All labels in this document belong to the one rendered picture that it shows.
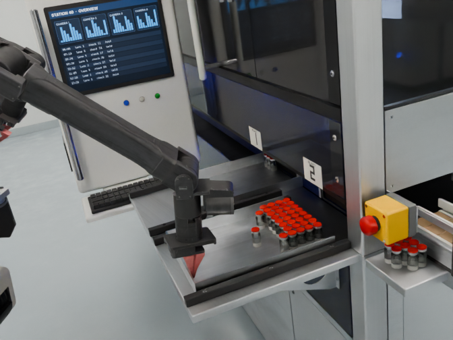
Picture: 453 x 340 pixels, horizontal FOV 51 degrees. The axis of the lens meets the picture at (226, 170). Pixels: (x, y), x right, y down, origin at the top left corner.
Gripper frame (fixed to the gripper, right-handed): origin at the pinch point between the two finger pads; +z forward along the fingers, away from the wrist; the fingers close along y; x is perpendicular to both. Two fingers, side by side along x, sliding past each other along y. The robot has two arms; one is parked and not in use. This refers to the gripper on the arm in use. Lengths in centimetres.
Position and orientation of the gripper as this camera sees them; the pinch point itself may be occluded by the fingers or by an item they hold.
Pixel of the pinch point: (191, 273)
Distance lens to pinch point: 109.5
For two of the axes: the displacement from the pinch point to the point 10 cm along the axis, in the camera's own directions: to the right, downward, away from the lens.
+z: 0.3, 9.4, 3.3
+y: 9.4, -1.5, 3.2
